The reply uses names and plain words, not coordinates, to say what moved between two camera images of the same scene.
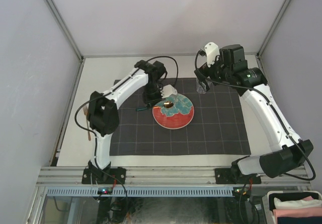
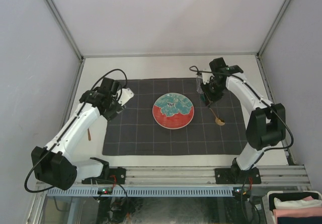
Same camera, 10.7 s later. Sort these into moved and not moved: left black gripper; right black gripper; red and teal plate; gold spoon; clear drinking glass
Moved: left black gripper; gold spoon; right black gripper
Not moved: red and teal plate; clear drinking glass
